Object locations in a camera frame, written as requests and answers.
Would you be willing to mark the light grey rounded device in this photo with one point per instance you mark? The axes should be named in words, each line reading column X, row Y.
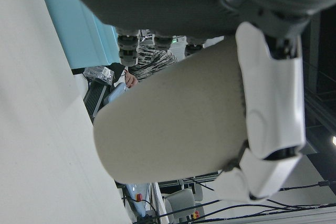
column 181, row 203

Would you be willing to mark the white paper cup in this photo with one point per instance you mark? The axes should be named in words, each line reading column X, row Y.
column 170, row 119

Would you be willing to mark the person in patterned sweater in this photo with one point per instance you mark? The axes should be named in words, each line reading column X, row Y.
column 149, row 61

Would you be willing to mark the clear plastic bag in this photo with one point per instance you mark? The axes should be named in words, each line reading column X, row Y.
column 98, row 73

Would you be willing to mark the black laptop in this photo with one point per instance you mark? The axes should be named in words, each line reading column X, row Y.
column 94, row 98

